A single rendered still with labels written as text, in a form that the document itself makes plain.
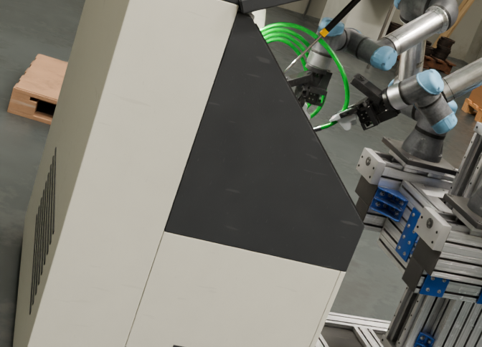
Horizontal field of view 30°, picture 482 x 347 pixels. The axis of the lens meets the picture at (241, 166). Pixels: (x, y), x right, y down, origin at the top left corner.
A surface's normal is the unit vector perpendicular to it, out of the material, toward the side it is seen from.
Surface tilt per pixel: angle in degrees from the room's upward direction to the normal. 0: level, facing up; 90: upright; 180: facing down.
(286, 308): 90
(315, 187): 90
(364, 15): 90
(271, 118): 90
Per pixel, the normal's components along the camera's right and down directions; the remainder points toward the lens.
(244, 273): 0.18, 0.38
